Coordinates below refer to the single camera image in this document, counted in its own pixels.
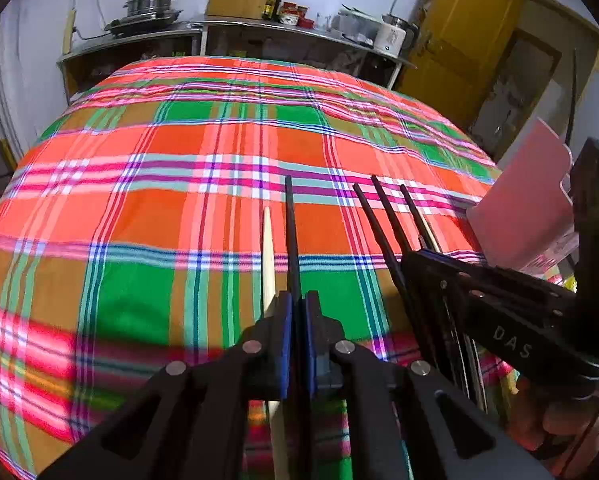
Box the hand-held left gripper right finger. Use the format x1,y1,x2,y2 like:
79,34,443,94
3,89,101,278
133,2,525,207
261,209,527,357
303,290,555,480

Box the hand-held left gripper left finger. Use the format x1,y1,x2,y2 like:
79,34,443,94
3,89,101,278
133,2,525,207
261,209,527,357
38,291,295,480

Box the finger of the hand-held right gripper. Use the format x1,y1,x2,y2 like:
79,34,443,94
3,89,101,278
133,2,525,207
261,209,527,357
401,252,566,319
418,249,579,312

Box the slim black chopstick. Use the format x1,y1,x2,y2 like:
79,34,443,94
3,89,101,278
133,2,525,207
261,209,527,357
284,175,311,480
400,185,487,411
371,175,480,406
353,183,460,391

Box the pink chopstick holder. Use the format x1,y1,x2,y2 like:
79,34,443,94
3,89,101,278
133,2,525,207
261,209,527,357
467,117,580,276

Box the person's right hand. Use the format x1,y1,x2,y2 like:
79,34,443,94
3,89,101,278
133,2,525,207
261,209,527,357
509,380,599,461

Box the colourful plaid cloth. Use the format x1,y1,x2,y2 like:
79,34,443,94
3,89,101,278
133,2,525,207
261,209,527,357
0,55,570,480

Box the yellow wooden door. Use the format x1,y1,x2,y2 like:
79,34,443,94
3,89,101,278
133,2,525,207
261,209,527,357
397,0,525,126

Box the white electric kettle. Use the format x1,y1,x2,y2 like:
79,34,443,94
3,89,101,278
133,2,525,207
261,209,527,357
374,14,416,57

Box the clear plastic container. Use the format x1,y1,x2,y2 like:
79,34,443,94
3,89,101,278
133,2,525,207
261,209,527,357
332,6,381,37

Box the steel kitchen table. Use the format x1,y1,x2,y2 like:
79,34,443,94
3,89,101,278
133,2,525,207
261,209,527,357
200,15,417,91

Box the red-lidded jars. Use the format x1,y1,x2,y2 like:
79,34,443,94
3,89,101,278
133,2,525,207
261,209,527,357
280,1,314,29

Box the steel-topped cabinet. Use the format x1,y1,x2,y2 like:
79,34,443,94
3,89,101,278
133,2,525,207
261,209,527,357
57,22,203,103

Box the cooktop stove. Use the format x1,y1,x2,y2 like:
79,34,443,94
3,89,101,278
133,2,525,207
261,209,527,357
104,10,183,36

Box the wooden rolling pin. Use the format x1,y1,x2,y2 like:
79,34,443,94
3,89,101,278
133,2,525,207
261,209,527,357
64,7,76,56

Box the yellow door frame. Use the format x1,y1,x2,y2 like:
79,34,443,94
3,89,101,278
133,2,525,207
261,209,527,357
472,0,599,161

